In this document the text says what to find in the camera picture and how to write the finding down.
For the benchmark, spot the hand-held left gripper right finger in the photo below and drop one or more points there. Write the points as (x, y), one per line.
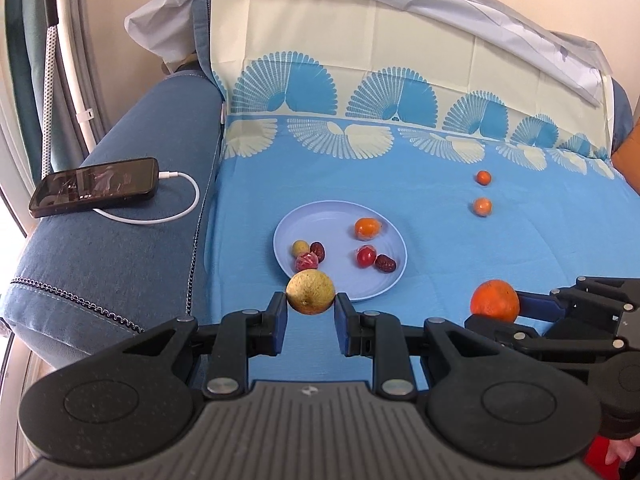
(342, 325)

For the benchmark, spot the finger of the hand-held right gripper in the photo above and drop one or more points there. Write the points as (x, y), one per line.
(537, 304)
(500, 332)

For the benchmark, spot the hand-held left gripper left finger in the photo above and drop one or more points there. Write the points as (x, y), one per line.
(280, 325)

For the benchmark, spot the small orange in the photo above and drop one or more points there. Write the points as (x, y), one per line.
(367, 228)
(482, 206)
(483, 177)
(495, 300)

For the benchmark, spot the yellow longan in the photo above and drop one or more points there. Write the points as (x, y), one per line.
(310, 291)
(300, 247)

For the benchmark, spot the pink candy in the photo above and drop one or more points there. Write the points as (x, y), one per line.
(306, 262)

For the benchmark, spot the red cherry tomato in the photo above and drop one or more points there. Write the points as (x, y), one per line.
(366, 256)

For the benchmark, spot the light blue round plate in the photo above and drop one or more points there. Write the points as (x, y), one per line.
(335, 230)

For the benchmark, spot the person's right hand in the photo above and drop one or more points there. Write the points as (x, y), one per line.
(625, 450)

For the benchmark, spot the red date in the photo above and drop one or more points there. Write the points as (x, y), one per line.
(318, 251)
(385, 263)

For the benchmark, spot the red cloth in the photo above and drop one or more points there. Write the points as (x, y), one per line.
(597, 462)

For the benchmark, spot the blue printed blanket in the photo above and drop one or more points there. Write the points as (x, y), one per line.
(440, 255)

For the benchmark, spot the orange pillow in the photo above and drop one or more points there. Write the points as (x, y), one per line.
(629, 150)

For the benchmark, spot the black smartphone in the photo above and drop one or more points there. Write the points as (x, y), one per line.
(95, 187)

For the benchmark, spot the grey sheet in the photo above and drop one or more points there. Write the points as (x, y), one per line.
(165, 20)

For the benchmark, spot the white stand pole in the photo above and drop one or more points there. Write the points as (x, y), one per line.
(71, 50)

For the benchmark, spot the teal curtain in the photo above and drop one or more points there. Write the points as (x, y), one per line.
(27, 85)

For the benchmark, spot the white window frame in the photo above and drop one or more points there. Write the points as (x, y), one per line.
(7, 185)

